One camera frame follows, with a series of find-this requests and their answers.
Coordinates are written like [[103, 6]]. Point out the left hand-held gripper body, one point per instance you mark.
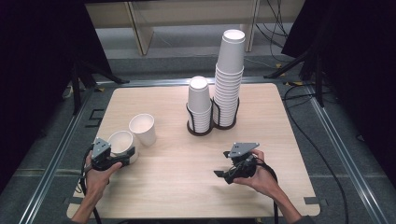
[[101, 148]]

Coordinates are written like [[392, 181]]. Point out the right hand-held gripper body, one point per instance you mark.
[[241, 149]]

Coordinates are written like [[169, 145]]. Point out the white paper cup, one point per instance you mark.
[[121, 141], [143, 127]]

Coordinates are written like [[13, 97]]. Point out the short stack of white cups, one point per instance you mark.
[[199, 99]]

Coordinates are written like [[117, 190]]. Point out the tall stack of white cups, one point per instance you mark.
[[229, 84]]

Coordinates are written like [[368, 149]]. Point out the person's left hand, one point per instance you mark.
[[96, 182]]

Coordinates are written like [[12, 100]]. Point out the person's right hand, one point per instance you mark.
[[263, 182]]

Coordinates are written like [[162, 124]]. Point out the yellow tape piece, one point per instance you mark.
[[100, 90], [278, 65], [296, 83]]

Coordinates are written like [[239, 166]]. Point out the black metal stand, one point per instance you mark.
[[75, 90], [319, 81]]

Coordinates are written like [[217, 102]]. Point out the black curtain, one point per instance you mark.
[[358, 77], [31, 77]]

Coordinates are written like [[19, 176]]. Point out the light wooden shelf unit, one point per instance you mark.
[[186, 12]]

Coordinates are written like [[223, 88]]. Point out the metal floor rail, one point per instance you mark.
[[351, 161], [149, 82], [53, 165]]

